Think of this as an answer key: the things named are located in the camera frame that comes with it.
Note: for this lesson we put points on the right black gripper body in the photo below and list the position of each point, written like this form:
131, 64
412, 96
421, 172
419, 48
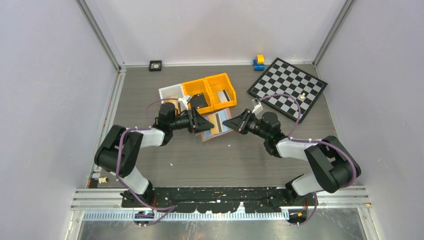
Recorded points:
250, 124

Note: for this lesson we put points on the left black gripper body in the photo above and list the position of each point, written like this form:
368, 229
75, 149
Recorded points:
186, 121

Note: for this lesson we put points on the tan leather card holder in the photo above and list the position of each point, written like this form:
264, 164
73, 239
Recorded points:
216, 118

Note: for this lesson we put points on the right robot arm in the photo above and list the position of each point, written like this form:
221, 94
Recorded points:
332, 165

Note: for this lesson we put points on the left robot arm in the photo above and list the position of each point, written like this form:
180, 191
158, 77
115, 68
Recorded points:
118, 153

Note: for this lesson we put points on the black card in bin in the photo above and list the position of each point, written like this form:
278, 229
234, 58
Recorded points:
198, 101

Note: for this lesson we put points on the gold card in white bin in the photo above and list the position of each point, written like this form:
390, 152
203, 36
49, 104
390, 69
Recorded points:
175, 102

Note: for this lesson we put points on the white striped card in bin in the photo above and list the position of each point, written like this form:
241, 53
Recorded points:
223, 96

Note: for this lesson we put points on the white plastic bin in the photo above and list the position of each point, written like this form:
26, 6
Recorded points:
176, 90

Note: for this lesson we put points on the left orange plastic bin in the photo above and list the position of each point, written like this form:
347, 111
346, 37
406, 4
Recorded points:
200, 86

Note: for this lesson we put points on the orange plastic bin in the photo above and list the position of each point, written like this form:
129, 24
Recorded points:
200, 86
220, 82

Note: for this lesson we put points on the right orange plastic bin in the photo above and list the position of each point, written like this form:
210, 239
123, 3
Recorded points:
220, 82

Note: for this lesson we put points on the black and white chessboard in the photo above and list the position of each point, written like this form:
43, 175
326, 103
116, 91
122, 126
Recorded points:
281, 77

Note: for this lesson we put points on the blue and yellow toy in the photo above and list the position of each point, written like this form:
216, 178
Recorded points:
259, 63

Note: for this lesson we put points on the small black square device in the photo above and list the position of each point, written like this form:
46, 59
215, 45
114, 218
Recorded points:
155, 66

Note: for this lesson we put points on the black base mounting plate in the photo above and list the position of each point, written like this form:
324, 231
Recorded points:
217, 200

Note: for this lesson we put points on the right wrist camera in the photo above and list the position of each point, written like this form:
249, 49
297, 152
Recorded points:
257, 106

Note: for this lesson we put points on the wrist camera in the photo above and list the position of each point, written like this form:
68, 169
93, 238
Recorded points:
257, 106
184, 102

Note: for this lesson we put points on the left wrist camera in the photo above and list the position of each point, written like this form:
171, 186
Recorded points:
184, 102

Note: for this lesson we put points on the cream chess piece near rail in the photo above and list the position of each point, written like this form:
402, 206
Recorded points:
102, 180

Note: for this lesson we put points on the aluminium front rail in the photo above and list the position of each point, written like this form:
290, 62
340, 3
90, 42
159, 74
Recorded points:
111, 199

